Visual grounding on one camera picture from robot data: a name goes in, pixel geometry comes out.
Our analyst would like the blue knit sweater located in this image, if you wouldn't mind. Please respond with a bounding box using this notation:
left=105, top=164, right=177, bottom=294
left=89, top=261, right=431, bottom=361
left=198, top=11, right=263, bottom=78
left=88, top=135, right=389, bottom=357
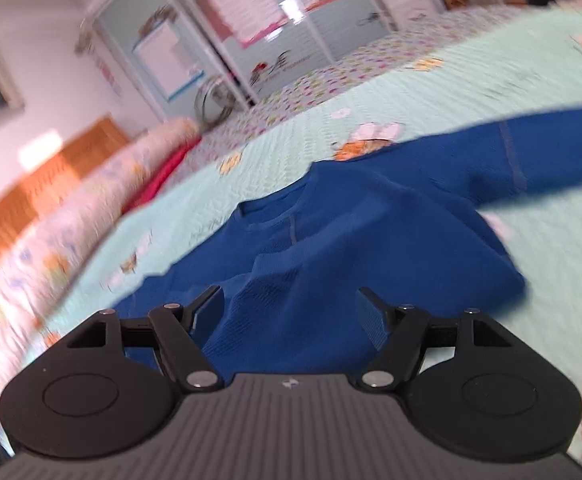
left=116, top=110, right=582, bottom=378

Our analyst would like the red pillow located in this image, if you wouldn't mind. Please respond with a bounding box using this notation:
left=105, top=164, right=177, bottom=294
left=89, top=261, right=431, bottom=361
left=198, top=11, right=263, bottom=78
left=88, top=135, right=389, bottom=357
left=122, top=136, right=202, bottom=214

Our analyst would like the rolled floral duvet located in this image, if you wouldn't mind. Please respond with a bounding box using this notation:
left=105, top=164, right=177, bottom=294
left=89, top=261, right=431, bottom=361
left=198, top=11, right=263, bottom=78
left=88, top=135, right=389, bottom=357
left=0, top=118, right=201, bottom=394

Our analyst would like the wooden headboard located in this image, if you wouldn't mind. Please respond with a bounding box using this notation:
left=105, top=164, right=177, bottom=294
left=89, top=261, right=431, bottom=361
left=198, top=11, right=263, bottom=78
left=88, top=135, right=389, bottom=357
left=0, top=116, right=129, bottom=259

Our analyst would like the white electric fan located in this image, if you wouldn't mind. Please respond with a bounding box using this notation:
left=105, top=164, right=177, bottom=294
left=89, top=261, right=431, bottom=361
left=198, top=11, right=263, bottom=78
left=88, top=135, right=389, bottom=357
left=194, top=76, right=238, bottom=131

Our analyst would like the sliding glass wardrobe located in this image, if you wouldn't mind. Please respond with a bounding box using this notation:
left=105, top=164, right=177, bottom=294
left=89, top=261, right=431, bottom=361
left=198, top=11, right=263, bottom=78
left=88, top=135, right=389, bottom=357
left=77, top=0, right=391, bottom=119

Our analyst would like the mint bee-print quilt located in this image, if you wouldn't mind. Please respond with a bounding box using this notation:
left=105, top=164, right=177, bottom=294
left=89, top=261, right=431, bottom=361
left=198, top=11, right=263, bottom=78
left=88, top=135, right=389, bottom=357
left=20, top=6, right=582, bottom=466

